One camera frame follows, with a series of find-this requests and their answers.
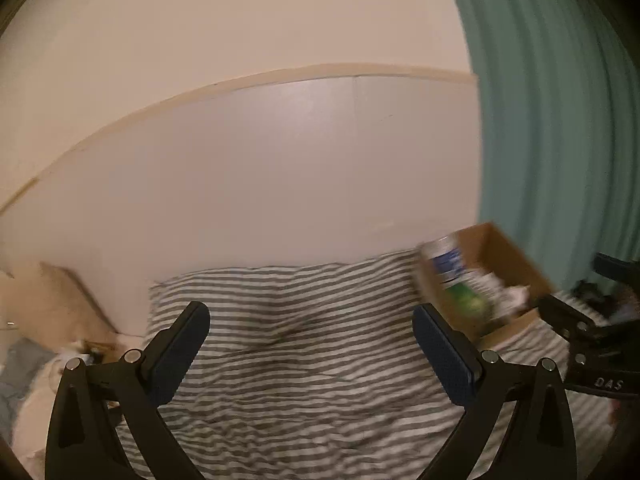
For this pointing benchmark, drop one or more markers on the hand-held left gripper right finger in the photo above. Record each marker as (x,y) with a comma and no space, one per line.
(445,355)

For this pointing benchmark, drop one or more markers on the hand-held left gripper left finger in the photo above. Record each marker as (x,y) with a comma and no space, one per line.
(175,360)

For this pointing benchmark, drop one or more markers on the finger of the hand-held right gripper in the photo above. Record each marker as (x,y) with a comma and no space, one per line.
(565,317)
(617,270)

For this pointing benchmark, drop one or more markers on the green white medicine box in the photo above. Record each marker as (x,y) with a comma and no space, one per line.
(470,302)

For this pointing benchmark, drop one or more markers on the clear plastic bottle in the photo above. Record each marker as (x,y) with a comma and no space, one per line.
(445,262)

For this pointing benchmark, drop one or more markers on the brown cardboard box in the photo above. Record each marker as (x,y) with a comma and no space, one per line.
(500,245)

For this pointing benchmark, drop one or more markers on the grey white checkered blanket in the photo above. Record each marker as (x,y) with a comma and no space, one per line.
(300,360)

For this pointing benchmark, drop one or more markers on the beige pillow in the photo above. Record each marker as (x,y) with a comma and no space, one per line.
(50,300)

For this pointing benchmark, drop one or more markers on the light blue cloth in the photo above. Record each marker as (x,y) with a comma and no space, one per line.
(20,375)

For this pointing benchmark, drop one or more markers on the teal curtain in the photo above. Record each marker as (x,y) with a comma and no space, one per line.
(550,110)

